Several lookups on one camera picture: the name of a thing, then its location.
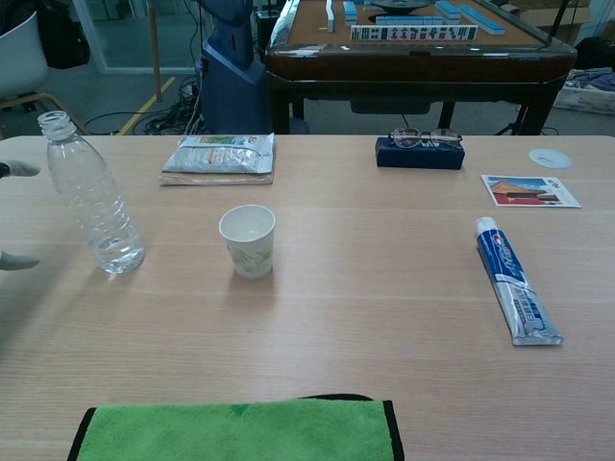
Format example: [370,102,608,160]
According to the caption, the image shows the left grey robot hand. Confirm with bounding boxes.
[0,160,42,273]

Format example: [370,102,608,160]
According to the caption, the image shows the transparent plastic water bottle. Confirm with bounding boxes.
[37,109,146,276]

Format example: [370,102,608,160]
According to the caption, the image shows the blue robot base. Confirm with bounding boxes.
[199,0,270,134]

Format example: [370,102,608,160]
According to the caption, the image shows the white paper cup green print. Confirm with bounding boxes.
[218,205,277,279]

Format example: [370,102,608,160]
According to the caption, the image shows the white chair wooden legs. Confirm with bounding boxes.
[0,9,90,138]

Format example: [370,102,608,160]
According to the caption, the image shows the black bag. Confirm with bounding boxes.
[36,0,91,69]

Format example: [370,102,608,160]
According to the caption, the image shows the wooden pole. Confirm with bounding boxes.
[148,0,163,101]

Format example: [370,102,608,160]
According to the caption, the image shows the white green snack bag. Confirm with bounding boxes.
[161,133,276,175]

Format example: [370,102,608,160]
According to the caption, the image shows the green cloth black edging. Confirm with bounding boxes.
[66,393,406,461]

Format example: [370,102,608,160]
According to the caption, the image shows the thin-framed eyeglasses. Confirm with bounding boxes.
[388,127,464,151]

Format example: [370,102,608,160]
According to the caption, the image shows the dark blue glasses case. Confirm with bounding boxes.
[375,136,466,171]

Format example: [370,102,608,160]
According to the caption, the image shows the dark brown mahjong table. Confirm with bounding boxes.
[263,0,578,135]

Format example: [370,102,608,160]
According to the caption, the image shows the face-up mahjong tile row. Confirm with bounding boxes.
[350,24,480,42]

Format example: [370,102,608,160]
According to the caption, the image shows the postcard with red building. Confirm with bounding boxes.
[480,174,582,209]

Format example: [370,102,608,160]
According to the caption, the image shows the blue white toothpaste tube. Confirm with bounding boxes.
[474,216,564,347]

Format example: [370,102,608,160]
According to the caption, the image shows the round white table grommet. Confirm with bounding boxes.
[529,147,573,170]

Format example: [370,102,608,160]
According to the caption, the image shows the black tripod stand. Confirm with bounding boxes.
[545,0,569,48]

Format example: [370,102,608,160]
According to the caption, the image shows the white plastic basket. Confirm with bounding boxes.
[552,69,615,114]

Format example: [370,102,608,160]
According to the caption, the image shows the pile of clothes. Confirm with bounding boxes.
[574,69,615,91]

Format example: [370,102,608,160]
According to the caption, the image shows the black floor cable tangle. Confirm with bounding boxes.
[86,81,209,135]

